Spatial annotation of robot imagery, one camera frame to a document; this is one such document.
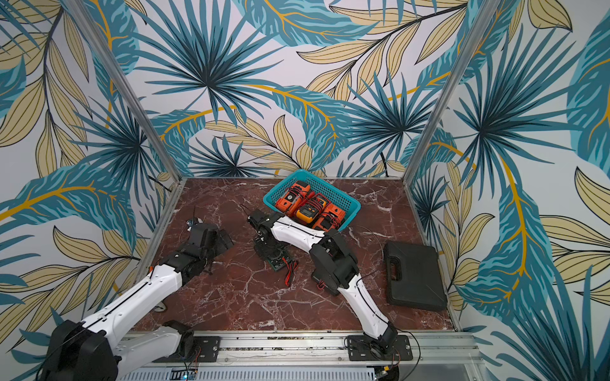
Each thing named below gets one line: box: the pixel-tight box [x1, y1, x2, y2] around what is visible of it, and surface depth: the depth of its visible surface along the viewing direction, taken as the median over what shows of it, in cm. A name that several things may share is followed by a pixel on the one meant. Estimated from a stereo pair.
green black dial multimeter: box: [266, 251, 292, 272], surface depth 92 cm
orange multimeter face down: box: [312, 202, 347, 232], surface depth 97 cm
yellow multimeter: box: [296, 194, 327, 224], surface depth 97 cm
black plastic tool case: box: [384, 240, 448, 312], surface depth 85 cm
